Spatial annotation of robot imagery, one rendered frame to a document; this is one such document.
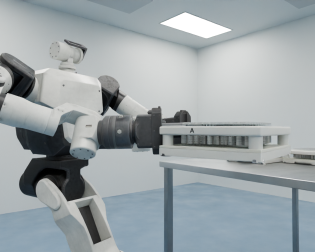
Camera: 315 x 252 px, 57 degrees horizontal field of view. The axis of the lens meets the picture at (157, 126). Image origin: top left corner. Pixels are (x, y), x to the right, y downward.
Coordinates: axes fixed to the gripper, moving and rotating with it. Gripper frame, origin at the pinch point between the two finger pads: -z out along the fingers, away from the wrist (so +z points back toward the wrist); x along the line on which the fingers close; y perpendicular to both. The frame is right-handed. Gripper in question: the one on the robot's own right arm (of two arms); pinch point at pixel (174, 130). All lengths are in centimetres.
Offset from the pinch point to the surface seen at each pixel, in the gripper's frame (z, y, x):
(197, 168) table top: -11, -76, 18
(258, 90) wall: -151, -453, -79
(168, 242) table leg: 6, -100, 63
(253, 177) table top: -33, -50, 19
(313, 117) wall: -214, -387, -24
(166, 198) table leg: 6, -100, 37
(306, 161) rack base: -70, -86, 16
